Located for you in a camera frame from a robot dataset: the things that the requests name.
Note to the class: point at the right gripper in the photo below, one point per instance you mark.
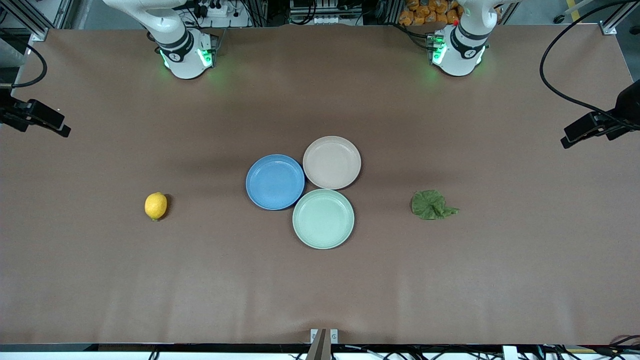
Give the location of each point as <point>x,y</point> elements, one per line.
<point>15,114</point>

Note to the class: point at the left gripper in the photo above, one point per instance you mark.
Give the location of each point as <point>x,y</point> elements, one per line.
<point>621,122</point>

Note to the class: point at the yellow lemon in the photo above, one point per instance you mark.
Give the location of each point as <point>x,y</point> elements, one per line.
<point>156,206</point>

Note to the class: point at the green lettuce leaf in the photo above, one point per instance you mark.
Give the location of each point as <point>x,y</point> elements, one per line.
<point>427,205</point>

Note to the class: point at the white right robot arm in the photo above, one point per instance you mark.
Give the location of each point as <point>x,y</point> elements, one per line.
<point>182,55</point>

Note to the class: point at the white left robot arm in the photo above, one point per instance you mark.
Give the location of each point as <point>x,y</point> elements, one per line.
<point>460,55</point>

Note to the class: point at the white power strip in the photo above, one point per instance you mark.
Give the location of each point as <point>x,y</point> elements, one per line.
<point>212,9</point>

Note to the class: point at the bag of orange items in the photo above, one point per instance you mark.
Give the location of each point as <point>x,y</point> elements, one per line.
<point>425,12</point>

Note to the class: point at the blue plate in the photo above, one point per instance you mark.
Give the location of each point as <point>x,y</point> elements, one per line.
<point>275,182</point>

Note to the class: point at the beige plate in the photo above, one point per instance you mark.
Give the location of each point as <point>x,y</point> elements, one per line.
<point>332,163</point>

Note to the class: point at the light green plate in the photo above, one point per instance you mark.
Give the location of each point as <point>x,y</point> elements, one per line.
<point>323,219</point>

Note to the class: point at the white electronics box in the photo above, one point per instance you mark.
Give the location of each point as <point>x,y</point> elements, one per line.
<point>325,14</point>

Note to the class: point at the aluminium frame profile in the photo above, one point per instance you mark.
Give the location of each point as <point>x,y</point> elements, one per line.
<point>617,17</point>
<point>30,20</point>

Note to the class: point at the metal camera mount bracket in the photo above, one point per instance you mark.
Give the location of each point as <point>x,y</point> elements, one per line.
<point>324,342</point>

